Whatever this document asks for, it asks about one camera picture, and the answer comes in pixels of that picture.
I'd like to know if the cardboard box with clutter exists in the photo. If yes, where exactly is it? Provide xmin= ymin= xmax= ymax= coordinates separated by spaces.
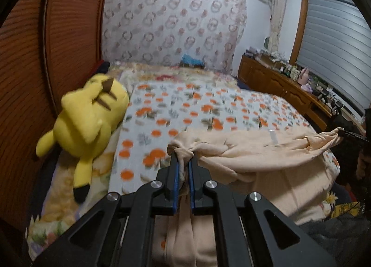
xmin=255 ymin=54 xmax=276 ymax=68

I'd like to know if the blue bag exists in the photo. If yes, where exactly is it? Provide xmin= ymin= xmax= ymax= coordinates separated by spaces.
xmin=181 ymin=54 xmax=205 ymax=66

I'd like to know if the wooden sideboard cabinet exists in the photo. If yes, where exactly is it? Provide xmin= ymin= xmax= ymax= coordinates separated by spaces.
xmin=238 ymin=54 xmax=339 ymax=128

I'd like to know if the orange-print white bedsheet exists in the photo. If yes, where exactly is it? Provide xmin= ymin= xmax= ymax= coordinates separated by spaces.
xmin=109 ymin=81 xmax=341 ymax=198

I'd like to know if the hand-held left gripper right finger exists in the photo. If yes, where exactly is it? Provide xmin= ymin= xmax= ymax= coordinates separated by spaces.
xmin=188 ymin=154 xmax=338 ymax=267

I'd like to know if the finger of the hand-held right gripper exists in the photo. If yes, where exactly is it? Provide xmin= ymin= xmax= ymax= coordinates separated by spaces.
xmin=338 ymin=129 xmax=371 ymax=143

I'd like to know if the wooden headboard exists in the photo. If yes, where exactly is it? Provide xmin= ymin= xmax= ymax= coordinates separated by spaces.
xmin=0 ymin=0 xmax=112 ymax=238

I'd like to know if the yellow plush toy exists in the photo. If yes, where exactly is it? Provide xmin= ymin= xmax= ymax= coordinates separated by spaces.
xmin=35 ymin=74 xmax=130 ymax=204

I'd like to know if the circle-patterned sheer curtain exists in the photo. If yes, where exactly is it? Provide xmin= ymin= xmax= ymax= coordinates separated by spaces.
xmin=101 ymin=0 xmax=248 ymax=74

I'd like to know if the peach printed t-shirt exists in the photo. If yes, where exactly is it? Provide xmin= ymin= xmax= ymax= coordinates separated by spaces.
xmin=151 ymin=128 xmax=345 ymax=267

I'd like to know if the dark grey cloth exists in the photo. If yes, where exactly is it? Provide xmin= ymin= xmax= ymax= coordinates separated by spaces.
xmin=301 ymin=212 xmax=368 ymax=267

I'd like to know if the beige window curtain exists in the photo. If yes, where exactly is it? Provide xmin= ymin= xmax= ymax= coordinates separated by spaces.
xmin=269 ymin=0 xmax=287 ymax=55

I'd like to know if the wooden window frame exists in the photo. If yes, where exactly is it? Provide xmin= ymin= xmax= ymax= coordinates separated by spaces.
xmin=288 ymin=0 xmax=351 ymax=67

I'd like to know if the grey window blind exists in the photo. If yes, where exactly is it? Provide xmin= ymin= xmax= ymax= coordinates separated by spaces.
xmin=296 ymin=0 xmax=371 ymax=117

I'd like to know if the person's right hand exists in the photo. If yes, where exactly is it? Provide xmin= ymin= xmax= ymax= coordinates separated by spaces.
xmin=357 ymin=149 xmax=371 ymax=182

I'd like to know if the floral blanket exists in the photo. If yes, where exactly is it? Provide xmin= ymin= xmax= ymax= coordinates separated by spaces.
xmin=26 ymin=62 xmax=241 ymax=259

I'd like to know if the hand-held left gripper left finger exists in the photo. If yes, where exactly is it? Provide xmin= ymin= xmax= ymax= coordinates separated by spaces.
xmin=33 ymin=151 xmax=179 ymax=267

